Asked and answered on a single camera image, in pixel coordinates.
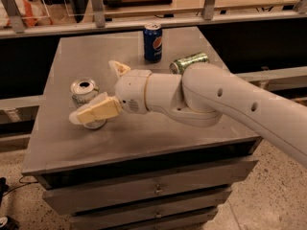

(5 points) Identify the white 7up can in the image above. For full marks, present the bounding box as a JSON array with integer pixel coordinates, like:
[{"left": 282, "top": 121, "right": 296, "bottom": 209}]
[{"left": 70, "top": 78, "right": 106, "bottom": 130}]

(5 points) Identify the green soda can lying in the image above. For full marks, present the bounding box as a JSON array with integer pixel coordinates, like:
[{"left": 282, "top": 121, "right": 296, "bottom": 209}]
[{"left": 169, "top": 52, "right": 209, "bottom": 75}]

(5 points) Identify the orange white bag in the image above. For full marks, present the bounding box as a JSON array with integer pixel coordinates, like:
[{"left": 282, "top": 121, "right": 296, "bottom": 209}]
[{"left": 0, "top": 0, "right": 53, "bottom": 28}]

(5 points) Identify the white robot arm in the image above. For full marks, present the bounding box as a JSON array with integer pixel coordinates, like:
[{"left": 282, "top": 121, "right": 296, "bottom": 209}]
[{"left": 69, "top": 60, "right": 307, "bottom": 167}]

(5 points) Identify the grey metal rail frame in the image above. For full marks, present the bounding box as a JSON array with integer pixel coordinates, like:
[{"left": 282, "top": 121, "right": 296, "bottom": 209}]
[{"left": 0, "top": 0, "right": 307, "bottom": 39}]

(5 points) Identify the grey drawer cabinet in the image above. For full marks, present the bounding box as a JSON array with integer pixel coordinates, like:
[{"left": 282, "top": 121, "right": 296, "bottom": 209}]
[{"left": 22, "top": 27, "right": 261, "bottom": 230}]

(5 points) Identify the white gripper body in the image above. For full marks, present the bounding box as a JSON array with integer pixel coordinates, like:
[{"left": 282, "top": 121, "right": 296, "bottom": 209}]
[{"left": 115, "top": 70, "right": 152, "bottom": 114}]

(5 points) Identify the can on floor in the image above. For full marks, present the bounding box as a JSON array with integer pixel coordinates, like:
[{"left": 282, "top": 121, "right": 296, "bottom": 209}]
[{"left": 0, "top": 216, "right": 19, "bottom": 230}]

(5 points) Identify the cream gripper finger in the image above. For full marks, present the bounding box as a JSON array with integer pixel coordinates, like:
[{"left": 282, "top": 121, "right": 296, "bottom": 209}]
[
  {"left": 108, "top": 60, "right": 130, "bottom": 78},
  {"left": 69, "top": 92, "right": 122, "bottom": 125}
]

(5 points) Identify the blue pepsi can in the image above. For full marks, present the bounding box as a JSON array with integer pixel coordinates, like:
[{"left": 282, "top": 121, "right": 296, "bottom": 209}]
[{"left": 143, "top": 23, "right": 162, "bottom": 62}]

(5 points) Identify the black floor cable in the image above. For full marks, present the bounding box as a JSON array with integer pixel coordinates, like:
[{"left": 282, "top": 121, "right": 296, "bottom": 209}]
[{"left": 0, "top": 175, "right": 38, "bottom": 198}]

